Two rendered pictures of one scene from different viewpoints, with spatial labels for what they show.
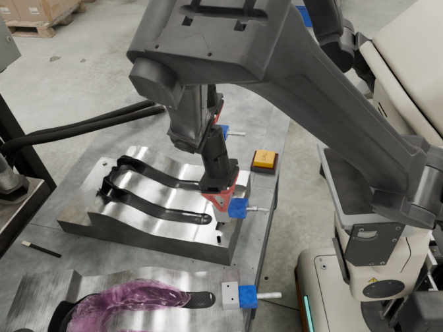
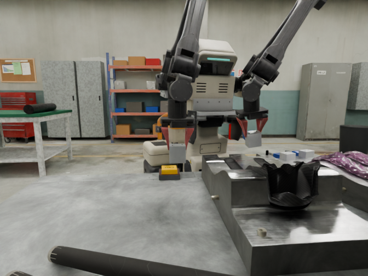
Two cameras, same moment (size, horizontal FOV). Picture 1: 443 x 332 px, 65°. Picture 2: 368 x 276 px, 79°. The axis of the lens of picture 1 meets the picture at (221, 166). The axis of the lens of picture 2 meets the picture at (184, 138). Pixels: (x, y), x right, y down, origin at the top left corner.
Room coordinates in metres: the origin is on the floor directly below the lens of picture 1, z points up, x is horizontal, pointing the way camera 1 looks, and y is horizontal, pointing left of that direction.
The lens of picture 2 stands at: (1.11, 0.65, 1.10)
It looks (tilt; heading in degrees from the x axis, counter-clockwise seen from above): 10 degrees down; 245
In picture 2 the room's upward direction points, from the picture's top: straight up
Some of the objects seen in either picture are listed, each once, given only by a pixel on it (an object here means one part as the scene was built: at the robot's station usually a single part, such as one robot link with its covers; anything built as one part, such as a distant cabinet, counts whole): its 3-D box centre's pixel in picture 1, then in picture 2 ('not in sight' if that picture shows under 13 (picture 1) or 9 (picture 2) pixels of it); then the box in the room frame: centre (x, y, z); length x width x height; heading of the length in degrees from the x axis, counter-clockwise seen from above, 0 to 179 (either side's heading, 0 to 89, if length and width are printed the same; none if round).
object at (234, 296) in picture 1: (252, 296); (278, 156); (0.35, -0.04, 0.86); 0.13 x 0.05 x 0.05; 88
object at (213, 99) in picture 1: (207, 96); (177, 111); (0.85, 0.02, 1.06); 0.10 x 0.07 x 0.07; 160
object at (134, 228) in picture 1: (155, 196); (262, 183); (0.66, 0.20, 0.87); 0.50 x 0.26 x 0.14; 71
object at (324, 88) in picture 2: not in sight; (322, 103); (-4.61, -3.20, 0.98); 1.00 x 0.47 x 1.95; 157
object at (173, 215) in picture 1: (155, 189); (264, 165); (0.65, 0.19, 0.92); 0.35 x 0.16 x 0.09; 71
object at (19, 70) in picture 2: not in sight; (17, 70); (2.50, -6.55, 1.80); 0.90 x 0.03 x 0.60; 157
